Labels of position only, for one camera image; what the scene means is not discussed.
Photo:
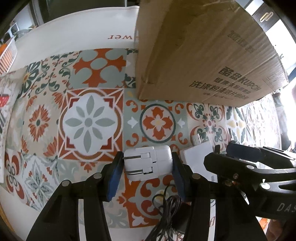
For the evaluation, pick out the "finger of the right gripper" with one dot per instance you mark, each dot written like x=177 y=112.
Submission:
x=248 y=174
x=257 y=154

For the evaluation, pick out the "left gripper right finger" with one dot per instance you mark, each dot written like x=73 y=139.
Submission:
x=234 y=218

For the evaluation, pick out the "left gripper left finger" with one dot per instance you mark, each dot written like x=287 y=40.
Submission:
x=58 y=220

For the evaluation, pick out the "white USB hub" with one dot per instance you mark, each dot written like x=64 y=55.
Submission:
x=194 y=157

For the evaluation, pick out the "white plug power adapter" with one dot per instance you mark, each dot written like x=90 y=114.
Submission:
x=147 y=163

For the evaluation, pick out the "brown cardboard box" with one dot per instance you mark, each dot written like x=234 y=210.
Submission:
x=204 y=51

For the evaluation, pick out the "patterned tile tablecloth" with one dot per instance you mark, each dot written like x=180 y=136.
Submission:
x=78 y=108

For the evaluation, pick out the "white basket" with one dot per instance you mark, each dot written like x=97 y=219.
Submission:
x=8 y=55

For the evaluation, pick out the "black power adapter with cable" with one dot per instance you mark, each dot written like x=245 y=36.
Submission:
x=174 y=217

